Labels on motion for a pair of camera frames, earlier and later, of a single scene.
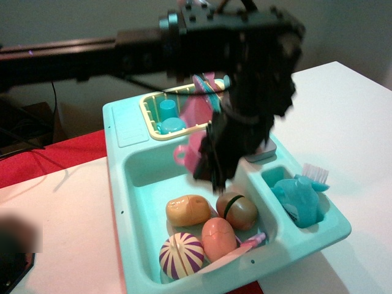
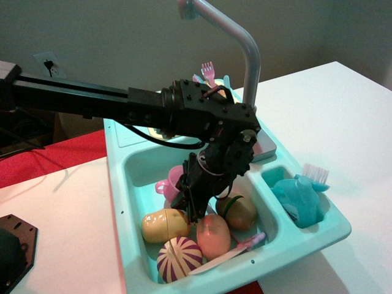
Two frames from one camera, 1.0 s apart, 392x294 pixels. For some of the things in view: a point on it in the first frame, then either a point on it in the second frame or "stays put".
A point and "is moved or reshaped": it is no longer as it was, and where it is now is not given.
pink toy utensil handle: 253,241 stays put
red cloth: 19,167 stays put
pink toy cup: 189,154 is moved or reshaped
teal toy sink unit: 174,236 stays put
